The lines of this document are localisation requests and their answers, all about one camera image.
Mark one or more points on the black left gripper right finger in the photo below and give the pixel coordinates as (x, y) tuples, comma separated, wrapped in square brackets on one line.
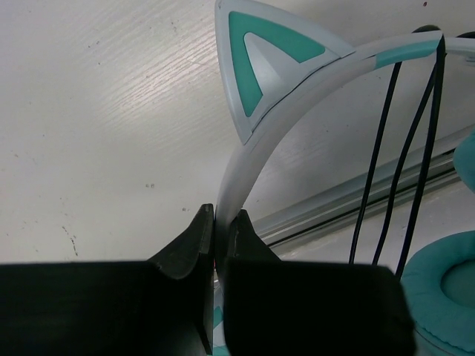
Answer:
[(277, 307)]

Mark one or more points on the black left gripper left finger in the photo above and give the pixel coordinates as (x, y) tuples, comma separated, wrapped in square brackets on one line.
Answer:
[(159, 306)]

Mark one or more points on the teal cat-ear headphones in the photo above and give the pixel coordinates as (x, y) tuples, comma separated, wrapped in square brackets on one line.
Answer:
[(276, 67)]

